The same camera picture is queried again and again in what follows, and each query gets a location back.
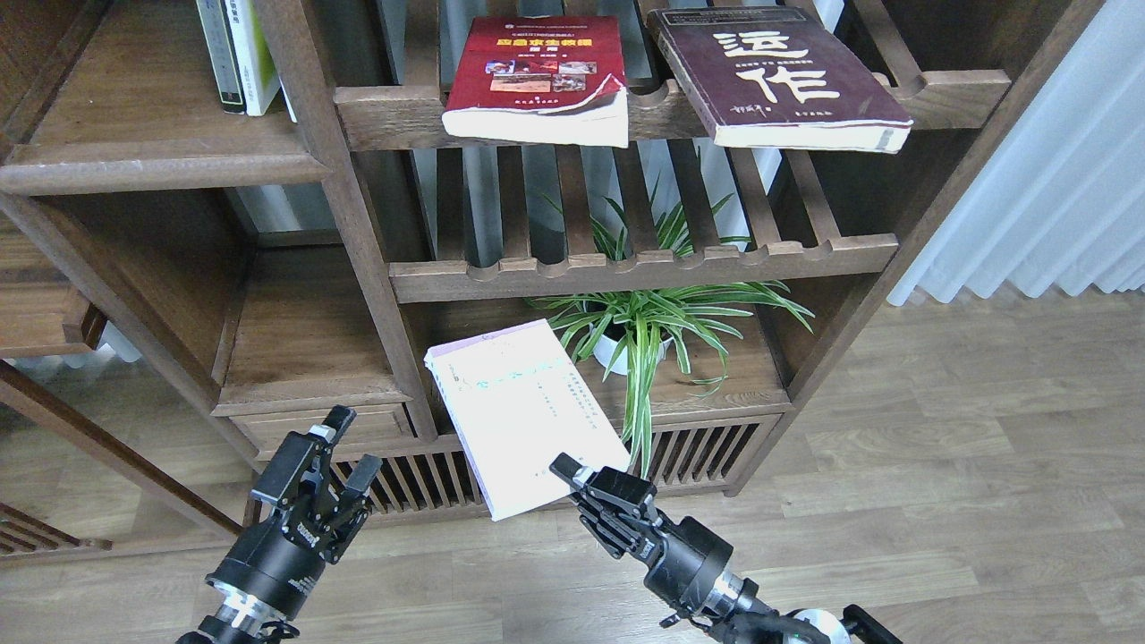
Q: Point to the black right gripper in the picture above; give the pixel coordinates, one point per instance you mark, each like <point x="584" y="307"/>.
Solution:
<point x="687" y="563"/>

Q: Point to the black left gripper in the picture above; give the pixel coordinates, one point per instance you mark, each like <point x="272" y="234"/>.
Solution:
<point x="272" y="568"/>

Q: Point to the pale lavender paperback book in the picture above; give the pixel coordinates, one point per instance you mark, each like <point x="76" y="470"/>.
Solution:
<point x="517" y="401"/>

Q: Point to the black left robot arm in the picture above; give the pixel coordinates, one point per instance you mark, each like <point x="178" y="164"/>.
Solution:
<point x="212" y="630"/>

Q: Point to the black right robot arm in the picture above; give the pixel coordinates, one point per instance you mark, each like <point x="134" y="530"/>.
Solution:
<point x="753" y="621"/>

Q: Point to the white plant pot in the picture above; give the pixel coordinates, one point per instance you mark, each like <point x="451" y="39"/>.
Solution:
<point x="614" y="348"/>

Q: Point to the spider plant green leaves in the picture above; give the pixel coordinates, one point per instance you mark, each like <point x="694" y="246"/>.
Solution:
<point x="697" y="310"/>

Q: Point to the dark wooden bookshelf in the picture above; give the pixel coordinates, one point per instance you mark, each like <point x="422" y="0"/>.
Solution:
<point x="270" y="268"/>

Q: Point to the white green upright book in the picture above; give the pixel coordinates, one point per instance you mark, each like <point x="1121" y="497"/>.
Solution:
<point x="260" y="79"/>

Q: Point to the red paperback book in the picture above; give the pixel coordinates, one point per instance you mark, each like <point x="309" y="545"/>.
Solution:
<point x="551" y="79"/>

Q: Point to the maroon book white characters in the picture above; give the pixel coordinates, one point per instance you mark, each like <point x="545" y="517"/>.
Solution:
<point x="772" y="76"/>

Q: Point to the white sheer curtain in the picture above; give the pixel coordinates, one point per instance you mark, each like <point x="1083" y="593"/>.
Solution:
<point x="1061" y="203"/>

